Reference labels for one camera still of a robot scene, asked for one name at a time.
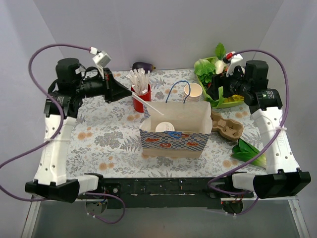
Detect red straw holder cup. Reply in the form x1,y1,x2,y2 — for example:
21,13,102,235
132,84,152,113

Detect floral table mat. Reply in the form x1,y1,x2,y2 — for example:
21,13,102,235
66,69,263,178

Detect white wrapped straws bundle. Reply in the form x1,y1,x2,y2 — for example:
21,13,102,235
127,68,150,96

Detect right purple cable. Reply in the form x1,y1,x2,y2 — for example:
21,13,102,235
207,49,289,216

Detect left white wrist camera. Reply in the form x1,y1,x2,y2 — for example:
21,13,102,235
93,51,111,78

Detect stack of paper cups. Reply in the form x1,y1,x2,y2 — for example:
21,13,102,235
183,83,203,102

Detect toy green lettuce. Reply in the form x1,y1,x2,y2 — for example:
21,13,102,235
194,59,215,85

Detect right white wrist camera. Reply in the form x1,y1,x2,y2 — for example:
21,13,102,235
222,51,243,77

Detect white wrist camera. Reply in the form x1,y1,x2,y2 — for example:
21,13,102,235
93,51,111,78
222,51,243,77

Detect toy bok choy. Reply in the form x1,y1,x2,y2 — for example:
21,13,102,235
231,139,266,169

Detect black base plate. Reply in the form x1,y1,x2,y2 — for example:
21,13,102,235
76,177,255,210

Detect green plastic basket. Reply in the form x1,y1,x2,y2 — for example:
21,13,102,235
196,57,243,107

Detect toy yellow leaf vegetable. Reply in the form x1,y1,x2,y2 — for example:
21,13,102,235
224,95,244,103

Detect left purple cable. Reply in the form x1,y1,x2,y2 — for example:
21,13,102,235
0,44,126,224

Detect blue checkered paper bag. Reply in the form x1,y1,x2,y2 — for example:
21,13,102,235
139,100,212,158

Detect single white straw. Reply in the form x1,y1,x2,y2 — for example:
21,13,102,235
132,92,164,116

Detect purple cable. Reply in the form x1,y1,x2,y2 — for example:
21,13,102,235
0,44,126,224
207,49,289,216

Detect aluminium rail frame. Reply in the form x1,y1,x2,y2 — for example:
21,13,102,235
22,193,310,238

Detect purple toy eggplant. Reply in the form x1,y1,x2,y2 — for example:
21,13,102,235
132,61,156,73

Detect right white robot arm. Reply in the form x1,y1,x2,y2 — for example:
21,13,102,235
212,59,311,199

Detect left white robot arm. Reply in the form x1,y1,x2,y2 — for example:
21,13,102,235
25,58,132,203

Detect white cup lid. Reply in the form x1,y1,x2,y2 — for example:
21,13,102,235
155,121,175,132

